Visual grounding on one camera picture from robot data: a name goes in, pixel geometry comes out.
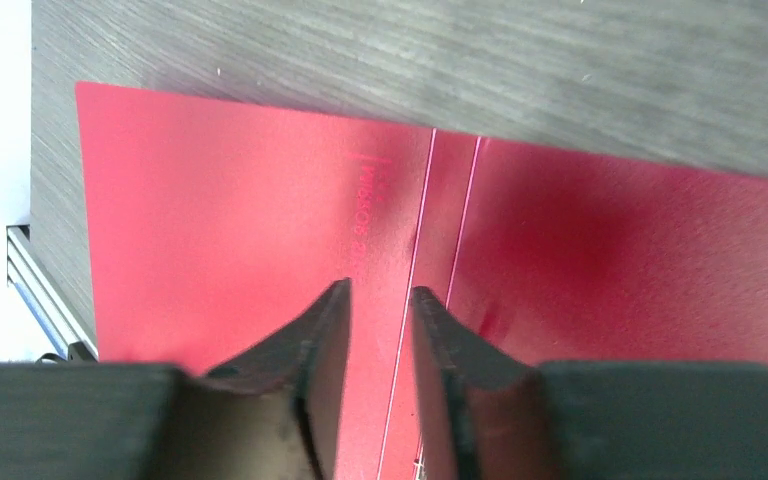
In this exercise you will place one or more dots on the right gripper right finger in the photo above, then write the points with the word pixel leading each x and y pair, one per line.
pixel 484 415

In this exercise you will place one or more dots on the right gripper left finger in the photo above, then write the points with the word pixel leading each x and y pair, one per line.
pixel 271 412

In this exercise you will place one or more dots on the red plastic folder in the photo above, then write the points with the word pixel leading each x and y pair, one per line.
pixel 211 223

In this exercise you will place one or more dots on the aluminium rail frame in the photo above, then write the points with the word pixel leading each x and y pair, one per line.
pixel 70 336

